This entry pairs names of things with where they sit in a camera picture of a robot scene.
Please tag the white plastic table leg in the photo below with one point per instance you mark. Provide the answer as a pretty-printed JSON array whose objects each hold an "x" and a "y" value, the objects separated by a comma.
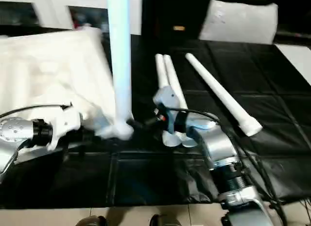
[
  {"x": 120, "y": 53},
  {"x": 173, "y": 77},
  {"x": 161, "y": 70},
  {"x": 218, "y": 90}
]

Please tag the white plastic table top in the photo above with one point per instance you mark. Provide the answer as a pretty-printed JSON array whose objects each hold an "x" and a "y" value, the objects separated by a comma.
[{"x": 48, "y": 65}]

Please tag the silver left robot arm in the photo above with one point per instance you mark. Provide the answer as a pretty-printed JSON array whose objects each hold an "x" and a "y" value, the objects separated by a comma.
[{"x": 14, "y": 131}]

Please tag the dark brown rounded object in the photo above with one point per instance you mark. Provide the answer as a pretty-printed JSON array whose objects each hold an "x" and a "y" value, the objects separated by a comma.
[
  {"x": 165, "y": 220},
  {"x": 92, "y": 221}
]

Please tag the black work mat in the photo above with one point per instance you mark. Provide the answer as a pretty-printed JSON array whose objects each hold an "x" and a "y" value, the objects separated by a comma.
[{"x": 255, "y": 77}]

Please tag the black cabinet with gold label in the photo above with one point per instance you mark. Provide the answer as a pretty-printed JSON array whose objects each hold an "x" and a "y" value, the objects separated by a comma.
[{"x": 170, "y": 12}]

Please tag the white cabinet with glass doors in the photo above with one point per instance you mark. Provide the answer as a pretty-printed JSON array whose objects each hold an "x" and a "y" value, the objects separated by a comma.
[{"x": 53, "y": 9}]

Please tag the white flat board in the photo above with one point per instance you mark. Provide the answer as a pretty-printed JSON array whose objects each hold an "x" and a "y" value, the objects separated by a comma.
[{"x": 296, "y": 60}]

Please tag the black horizontal bar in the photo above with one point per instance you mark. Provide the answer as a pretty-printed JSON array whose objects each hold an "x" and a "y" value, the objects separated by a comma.
[{"x": 294, "y": 35}]

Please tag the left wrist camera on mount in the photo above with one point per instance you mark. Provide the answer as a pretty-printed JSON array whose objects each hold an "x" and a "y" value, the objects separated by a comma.
[{"x": 65, "y": 121}]

